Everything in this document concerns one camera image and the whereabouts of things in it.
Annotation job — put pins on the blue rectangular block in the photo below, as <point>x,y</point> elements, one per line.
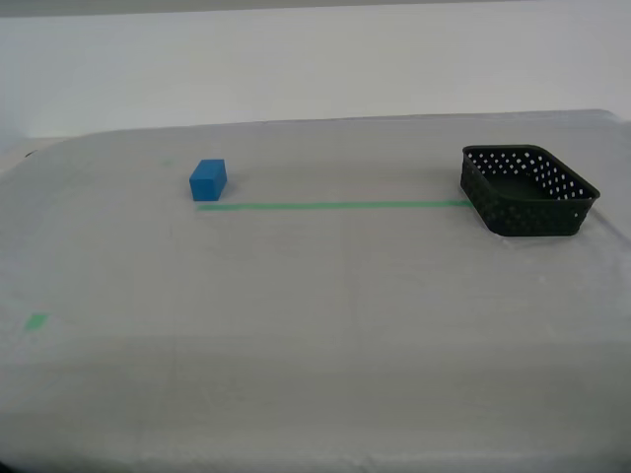
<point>207,184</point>

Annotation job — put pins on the black perforated plastic basket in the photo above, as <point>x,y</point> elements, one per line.
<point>522,217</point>

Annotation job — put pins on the long green tape strip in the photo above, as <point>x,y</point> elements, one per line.
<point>345,205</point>

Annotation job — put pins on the translucent white table cover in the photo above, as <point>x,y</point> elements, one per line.
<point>315,320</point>

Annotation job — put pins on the short green tape piece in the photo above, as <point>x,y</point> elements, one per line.
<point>37,322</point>

